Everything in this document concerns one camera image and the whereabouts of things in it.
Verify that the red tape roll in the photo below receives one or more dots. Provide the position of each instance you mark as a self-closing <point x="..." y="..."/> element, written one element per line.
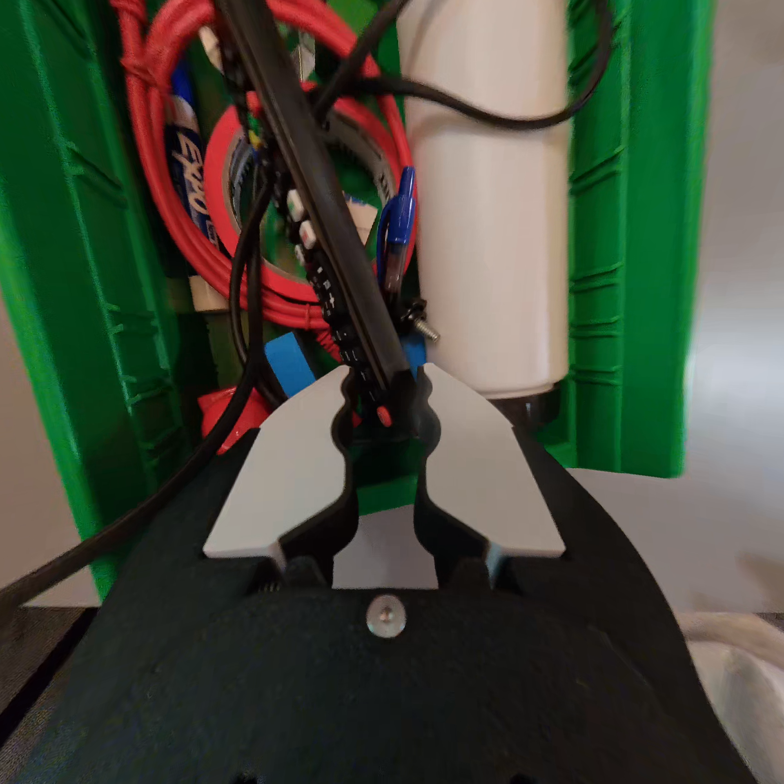
<point x="217" y="177"/>

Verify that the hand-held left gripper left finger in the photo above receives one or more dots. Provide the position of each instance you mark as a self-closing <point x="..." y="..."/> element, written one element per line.
<point x="269" y="490"/>

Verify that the blue pen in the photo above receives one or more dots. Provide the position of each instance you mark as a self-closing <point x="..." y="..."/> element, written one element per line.
<point x="399" y="208"/>

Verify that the blue tape roll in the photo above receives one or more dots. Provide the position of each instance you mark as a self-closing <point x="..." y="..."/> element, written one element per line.
<point x="288" y="364"/>

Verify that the white cylindrical bottle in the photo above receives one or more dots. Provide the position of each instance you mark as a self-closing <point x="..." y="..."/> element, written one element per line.
<point x="490" y="214"/>

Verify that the red plastic object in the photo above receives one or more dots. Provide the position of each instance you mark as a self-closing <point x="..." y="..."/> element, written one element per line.
<point x="220" y="416"/>

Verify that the blue dry-erase marker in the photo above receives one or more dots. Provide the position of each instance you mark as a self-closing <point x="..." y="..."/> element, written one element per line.
<point x="190" y="159"/>

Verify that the person's light grey sweatshirt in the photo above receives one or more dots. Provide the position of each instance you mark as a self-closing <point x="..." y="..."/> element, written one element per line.
<point x="735" y="686"/>

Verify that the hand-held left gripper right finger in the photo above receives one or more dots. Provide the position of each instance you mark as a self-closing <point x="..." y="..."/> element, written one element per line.
<point x="490" y="484"/>

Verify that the black remote control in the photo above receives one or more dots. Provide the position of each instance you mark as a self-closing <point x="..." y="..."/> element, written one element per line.
<point x="318" y="184"/>

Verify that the metal screw with nut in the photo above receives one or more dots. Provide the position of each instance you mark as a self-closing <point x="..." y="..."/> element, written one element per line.
<point x="429" y="332"/>

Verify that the green plastic bin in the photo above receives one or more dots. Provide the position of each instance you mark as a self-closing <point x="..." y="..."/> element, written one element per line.
<point x="61" y="245"/>

